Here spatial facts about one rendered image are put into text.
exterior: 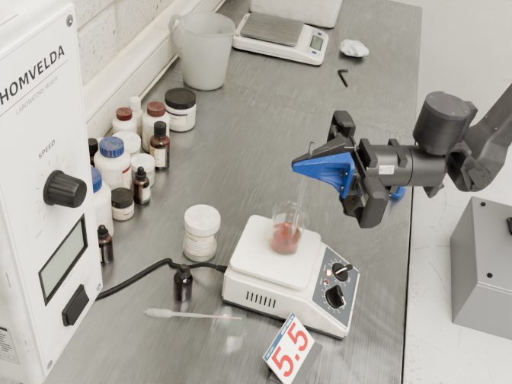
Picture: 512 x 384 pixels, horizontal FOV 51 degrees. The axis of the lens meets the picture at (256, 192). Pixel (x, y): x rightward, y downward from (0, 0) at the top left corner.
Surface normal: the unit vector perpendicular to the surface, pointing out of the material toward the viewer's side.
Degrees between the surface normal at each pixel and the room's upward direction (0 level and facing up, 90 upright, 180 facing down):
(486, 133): 62
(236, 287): 90
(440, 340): 0
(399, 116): 0
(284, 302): 90
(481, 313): 90
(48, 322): 90
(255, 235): 0
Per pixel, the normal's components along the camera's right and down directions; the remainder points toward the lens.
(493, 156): 0.35, 0.23
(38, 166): 0.96, 0.25
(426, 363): 0.12, -0.75
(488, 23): -0.25, 0.61
